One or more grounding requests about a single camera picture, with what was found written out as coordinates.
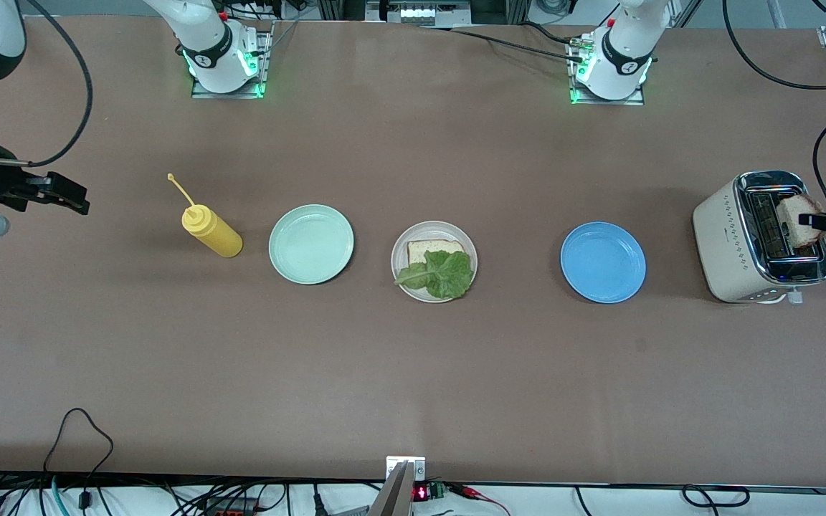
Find black looped cable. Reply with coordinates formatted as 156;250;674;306
44;408;115;516

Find yellow squeeze bottle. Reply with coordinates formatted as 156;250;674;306
167;173;244;259

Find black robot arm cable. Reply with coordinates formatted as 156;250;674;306
22;0;93;168
723;0;826;252

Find brown toast bread slice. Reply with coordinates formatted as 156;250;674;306
407;239;465;264
775;195;826;249

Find orange black power strip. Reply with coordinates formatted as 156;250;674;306
198;500;260;516

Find green plate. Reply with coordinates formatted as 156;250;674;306
268;204;355;286

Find red black clip lead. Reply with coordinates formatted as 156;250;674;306
449;483;513;516

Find black cable across table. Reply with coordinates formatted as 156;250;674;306
413;25;589;64

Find black coiled floor cable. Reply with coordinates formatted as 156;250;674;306
574;485;751;516

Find blue plate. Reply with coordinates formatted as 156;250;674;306
560;221;647;305

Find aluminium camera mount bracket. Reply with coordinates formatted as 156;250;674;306
368;456;427;516

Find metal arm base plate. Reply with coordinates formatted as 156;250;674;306
567;36;647;107
191;20;275;100

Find beige chrome toaster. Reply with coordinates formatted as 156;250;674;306
693;170;826;306

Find green lettuce leaf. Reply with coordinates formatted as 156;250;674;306
394;249;474;301

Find beige plate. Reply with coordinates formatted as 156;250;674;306
391;221;478;304

